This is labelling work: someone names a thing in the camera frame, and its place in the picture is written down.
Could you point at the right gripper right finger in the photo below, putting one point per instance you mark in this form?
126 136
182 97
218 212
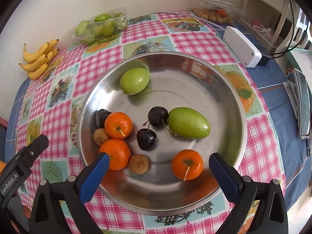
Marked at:
242 191

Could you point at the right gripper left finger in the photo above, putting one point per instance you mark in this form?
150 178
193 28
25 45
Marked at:
47 215

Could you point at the tangerine one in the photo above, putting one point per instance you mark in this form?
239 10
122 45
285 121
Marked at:
119 153

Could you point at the brown longan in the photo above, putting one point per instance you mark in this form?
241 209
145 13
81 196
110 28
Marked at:
100 136
138 164

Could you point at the tangerine with stem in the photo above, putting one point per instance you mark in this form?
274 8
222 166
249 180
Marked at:
118 125

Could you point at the green fruit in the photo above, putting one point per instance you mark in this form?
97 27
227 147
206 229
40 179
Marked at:
134 81
188 123

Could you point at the plastic tray of green fruits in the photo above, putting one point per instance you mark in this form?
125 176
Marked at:
101 25

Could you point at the pink checkered tablecloth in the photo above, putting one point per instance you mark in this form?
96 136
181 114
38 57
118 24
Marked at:
51 104

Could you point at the yellow banana bunch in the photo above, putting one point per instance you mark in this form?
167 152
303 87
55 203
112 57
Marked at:
37 62

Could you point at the white framed tablet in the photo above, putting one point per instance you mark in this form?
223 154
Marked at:
298 94

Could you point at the white plastic box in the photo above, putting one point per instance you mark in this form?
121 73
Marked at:
248 54

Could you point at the white shelf furniture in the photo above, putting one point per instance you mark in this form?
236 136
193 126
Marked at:
278 24

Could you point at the clear box of longans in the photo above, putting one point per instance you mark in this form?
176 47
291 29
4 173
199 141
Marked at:
216 11

